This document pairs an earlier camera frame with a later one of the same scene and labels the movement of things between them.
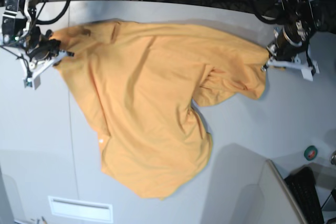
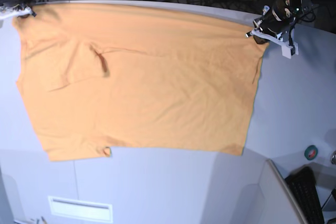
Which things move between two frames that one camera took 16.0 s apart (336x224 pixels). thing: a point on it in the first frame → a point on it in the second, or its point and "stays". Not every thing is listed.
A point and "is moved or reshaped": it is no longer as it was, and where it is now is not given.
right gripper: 289,43 → 274,20
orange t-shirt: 140,83 is moved or reshaped
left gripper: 42,48 → 12,1
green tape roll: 311,152 stays
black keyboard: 302,184 stays
